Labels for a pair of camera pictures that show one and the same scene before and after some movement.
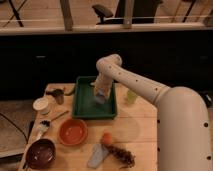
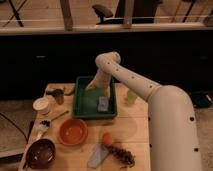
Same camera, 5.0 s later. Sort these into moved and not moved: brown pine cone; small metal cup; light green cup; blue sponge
Moved: blue sponge
Not moved: small metal cup; brown pine cone; light green cup
